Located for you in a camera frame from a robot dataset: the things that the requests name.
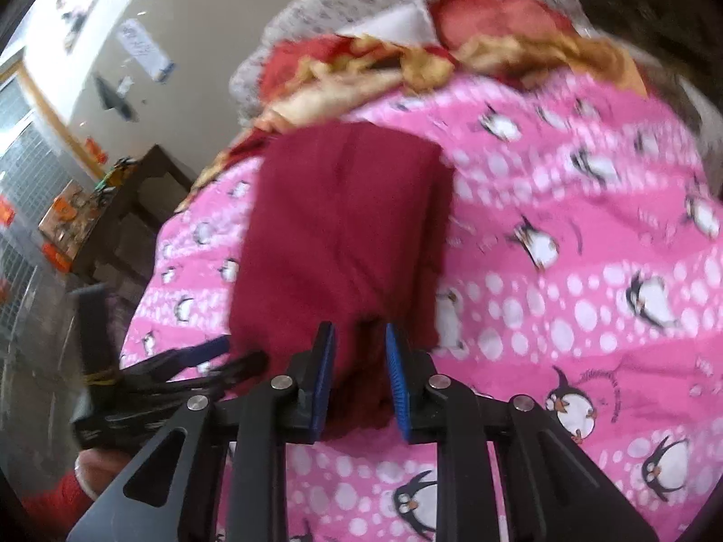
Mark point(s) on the orange printed box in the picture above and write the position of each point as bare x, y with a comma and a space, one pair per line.
62, 214

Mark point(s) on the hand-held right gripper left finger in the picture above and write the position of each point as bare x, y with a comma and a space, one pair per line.
322, 384

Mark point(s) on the figure print wall poster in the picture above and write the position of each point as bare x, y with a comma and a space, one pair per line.
82, 11

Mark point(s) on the white wall poster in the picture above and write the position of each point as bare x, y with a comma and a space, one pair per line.
144, 48

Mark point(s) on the dark red garment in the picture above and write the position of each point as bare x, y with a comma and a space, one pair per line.
339, 237

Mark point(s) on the pink penguin print blanket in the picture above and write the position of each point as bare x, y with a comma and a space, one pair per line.
565, 293

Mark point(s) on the person's left hand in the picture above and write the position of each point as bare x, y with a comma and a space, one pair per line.
99, 471

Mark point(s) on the dark wooden table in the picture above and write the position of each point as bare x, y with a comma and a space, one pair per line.
130, 220

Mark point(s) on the orange wall sticker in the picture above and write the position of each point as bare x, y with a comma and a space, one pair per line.
96, 151

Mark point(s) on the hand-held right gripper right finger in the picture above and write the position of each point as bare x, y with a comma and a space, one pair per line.
398, 384

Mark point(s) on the dark wall hanging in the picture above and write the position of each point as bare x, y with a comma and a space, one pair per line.
116, 99

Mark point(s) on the dark cloth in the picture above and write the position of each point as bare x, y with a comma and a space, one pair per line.
655, 22

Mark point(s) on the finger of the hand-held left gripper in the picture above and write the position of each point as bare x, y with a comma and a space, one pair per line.
197, 350
237, 367

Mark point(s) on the red and gold quilt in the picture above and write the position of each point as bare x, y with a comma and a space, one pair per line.
480, 45

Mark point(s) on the white pillow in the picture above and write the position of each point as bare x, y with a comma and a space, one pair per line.
395, 25

